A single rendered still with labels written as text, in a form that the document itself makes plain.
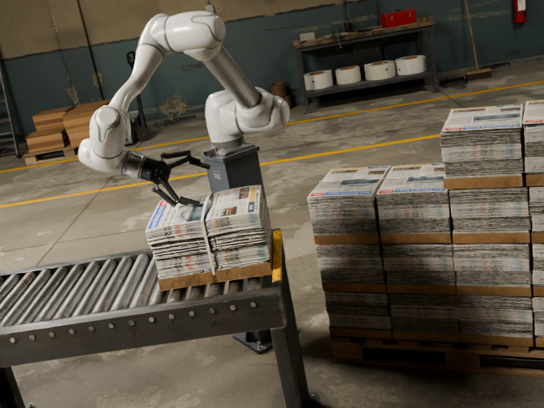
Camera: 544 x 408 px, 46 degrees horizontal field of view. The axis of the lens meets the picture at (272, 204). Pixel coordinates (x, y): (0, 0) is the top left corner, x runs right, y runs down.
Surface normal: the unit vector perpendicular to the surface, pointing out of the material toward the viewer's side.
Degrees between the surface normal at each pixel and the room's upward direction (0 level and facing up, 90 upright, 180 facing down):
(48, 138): 94
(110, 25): 90
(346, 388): 0
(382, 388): 0
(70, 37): 90
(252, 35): 90
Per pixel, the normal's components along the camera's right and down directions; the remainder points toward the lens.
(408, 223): -0.36, 0.37
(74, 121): -0.03, 0.34
